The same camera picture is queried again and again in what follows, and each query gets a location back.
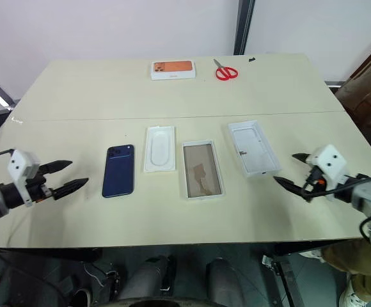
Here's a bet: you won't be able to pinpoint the khaki trousers leg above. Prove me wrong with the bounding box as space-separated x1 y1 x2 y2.
320 239 371 299

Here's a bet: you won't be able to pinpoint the dark rounded grey shape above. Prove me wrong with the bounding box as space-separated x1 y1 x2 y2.
205 256 248 302
118 255 177 302

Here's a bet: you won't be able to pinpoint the red handled scissors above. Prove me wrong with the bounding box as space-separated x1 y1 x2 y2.
213 58 239 81

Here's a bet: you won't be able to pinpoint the white tray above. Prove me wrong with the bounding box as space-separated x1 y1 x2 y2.
143 125 177 174

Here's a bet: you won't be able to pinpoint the black vertical wall strip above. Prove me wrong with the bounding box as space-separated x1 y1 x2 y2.
233 0 257 56

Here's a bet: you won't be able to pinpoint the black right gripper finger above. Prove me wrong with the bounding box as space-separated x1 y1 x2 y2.
292 153 312 165
272 176 313 203

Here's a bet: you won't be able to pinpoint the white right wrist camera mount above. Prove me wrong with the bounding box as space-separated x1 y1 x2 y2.
306 144 349 201

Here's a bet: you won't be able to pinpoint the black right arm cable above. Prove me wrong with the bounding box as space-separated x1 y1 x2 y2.
302 175 371 240

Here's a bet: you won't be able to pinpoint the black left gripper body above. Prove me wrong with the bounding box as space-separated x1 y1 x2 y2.
28 171 56 204

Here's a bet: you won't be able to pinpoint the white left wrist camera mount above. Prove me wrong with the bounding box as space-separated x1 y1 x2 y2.
6 149 42 207

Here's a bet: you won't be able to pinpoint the black table leg frame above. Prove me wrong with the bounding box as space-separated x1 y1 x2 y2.
261 251 302 307

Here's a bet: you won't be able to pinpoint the white box base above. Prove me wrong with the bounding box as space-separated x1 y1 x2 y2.
181 139 226 201

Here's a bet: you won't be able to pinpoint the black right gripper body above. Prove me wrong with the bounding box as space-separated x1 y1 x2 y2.
303 166 325 195

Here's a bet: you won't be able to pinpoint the white box lid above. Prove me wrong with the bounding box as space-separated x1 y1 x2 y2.
227 120 283 179

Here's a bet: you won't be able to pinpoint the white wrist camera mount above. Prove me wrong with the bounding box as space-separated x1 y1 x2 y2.
6 149 42 207
306 144 349 201

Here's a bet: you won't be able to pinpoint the orange print phone box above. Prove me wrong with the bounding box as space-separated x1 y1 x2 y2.
149 59 196 81

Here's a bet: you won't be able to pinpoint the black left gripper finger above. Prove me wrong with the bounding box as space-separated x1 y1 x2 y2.
52 177 90 201
40 159 74 175

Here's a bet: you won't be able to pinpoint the dark blue smartphone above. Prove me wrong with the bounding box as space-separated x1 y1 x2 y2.
101 144 136 199

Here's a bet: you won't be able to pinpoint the white sneaker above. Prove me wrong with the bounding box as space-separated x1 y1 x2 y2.
338 280 371 307

